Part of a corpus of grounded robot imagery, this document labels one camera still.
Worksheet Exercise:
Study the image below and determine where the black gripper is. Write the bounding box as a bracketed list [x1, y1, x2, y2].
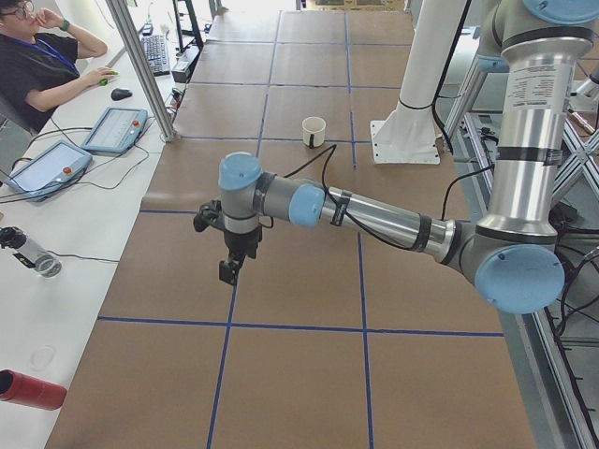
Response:
[219, 226, 262, 285]

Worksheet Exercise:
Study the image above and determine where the white smiley mug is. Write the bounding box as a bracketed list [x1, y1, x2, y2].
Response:
[301, 116, 327, 149]

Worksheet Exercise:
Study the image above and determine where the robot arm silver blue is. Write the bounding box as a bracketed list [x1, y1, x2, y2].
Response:
[215, 1, 598, 314]

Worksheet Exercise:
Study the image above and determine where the brown paper table mat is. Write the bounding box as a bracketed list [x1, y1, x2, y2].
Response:
[48, 11, 535, 448]

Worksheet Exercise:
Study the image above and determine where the far blue teach pendant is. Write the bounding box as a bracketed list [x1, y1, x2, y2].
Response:
[80, 107, 148, 155]

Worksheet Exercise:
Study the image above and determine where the blue teach pendant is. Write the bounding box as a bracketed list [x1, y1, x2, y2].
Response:
[5, 140, 93, 201]
[80, 107, 148, 155]

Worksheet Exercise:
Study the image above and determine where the clear water bottle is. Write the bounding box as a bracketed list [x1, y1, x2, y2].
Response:
[1, 226, 62, 278]

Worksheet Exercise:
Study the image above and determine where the black computer mouse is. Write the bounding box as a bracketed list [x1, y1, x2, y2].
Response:
[110, 88, 132, 101]

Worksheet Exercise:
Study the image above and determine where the near blue teach pendant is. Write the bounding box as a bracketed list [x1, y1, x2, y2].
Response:
[5, 140, 93, 201]

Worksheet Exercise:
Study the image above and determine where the black keyboard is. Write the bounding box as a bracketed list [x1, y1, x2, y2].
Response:
[140, 35, 170, 76]

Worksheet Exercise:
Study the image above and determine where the red bottle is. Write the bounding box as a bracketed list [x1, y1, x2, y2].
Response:
[1, 369, 67, 411]

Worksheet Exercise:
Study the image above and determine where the seated person in black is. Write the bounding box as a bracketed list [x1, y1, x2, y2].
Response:
[1, 1, 116, 133]

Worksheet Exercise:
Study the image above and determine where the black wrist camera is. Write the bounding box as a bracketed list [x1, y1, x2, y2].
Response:
[193, 199, 225, 233]

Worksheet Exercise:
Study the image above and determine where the black camera cable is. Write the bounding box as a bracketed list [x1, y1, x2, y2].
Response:
[259, 142, 497, 249]

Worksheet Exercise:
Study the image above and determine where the white pedestal column base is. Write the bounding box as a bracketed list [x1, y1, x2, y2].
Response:
[371, 0, 469, 165]

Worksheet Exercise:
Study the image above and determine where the aluminium frame post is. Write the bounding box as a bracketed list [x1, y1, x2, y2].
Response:
[106, 0, 178, 142]

